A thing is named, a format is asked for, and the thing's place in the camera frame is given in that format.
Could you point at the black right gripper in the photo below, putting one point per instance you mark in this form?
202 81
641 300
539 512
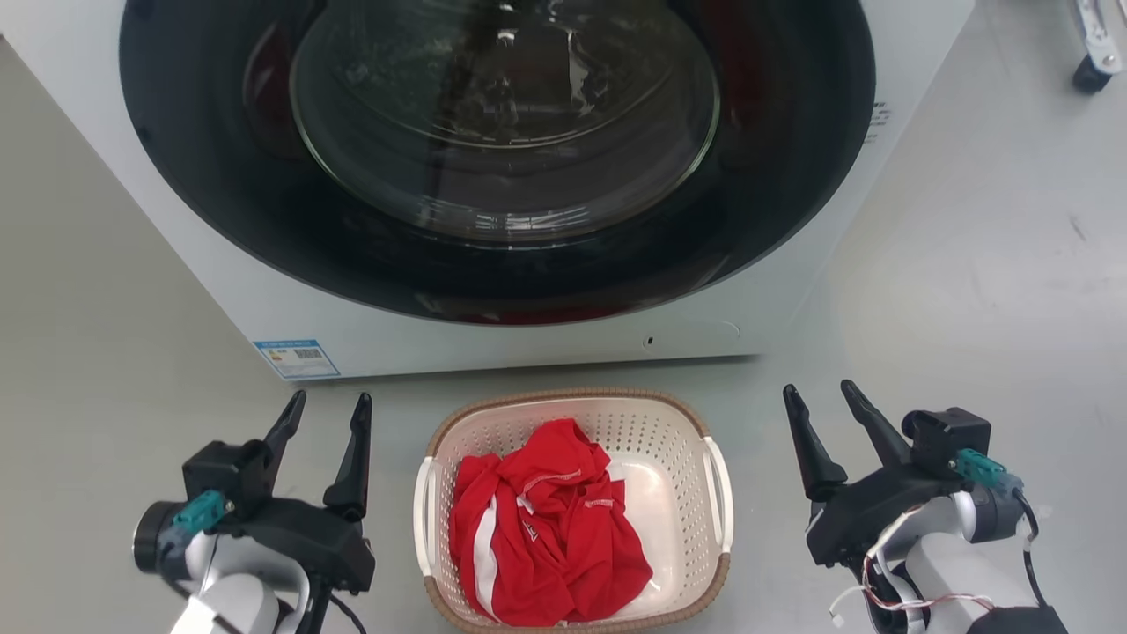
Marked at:
867 519

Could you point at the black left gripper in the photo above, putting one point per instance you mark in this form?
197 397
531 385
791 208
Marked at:
308 541

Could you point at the white perforated laundry basket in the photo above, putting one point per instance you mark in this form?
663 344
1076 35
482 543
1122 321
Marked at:
669 440

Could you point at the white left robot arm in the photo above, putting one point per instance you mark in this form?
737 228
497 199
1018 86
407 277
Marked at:
238 599

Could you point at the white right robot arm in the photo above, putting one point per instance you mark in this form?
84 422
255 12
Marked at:
946 563

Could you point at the blue energy label sticker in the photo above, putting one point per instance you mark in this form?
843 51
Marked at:
297 359

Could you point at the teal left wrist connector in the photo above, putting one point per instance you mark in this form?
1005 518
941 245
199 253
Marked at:
202 512

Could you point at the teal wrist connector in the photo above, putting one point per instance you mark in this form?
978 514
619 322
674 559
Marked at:
982 467
202 512

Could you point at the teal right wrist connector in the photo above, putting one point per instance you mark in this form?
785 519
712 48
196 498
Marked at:
982 467

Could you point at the red garment with white stripes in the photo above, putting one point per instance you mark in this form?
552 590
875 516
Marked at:
563 537

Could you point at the round black washing machine door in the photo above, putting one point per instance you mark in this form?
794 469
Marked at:
220 202

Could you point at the white front-load washing machine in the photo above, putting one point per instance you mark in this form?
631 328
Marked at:
132 202

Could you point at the small printed warning sticker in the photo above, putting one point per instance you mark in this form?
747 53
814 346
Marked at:
878 121

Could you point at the black caster wheel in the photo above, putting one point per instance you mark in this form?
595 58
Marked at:
1092 77

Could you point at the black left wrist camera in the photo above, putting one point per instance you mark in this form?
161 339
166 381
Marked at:
224 471

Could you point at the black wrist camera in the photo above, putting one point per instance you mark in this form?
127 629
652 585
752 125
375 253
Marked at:
224 471
946 436

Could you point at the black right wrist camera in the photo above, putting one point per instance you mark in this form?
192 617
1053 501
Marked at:
946 436

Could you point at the grey metal bracket leg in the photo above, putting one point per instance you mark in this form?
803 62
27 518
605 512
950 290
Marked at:
1096 31

